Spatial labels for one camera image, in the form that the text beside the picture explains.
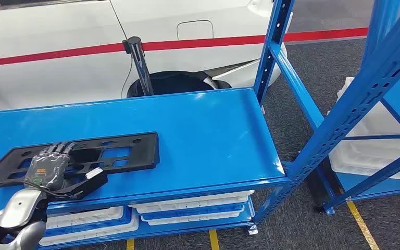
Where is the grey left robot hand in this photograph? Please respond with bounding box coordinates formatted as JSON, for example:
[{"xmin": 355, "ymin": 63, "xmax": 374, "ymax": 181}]
[{"xmin": 24, "ymin": 141, "xmax": 76, "ymax": 192}]

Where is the black plastic plate bracket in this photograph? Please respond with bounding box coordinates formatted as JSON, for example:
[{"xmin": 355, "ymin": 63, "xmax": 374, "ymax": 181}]
[{"xmin": 0, "ymin": 132, "xmax": 160, "ymax": 190}]

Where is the white car red stripe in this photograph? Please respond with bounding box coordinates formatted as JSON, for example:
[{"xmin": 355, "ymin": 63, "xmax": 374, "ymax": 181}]
[{"xmin": 0, "ymin": 0, "xmax": 294, "ymax": 113}]

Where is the black stanchion post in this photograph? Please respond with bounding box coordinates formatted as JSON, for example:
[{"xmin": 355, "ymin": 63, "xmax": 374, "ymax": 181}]
[{"xmin": 122, "ymin": 36, "xmax": 155, "ymax": 97}]

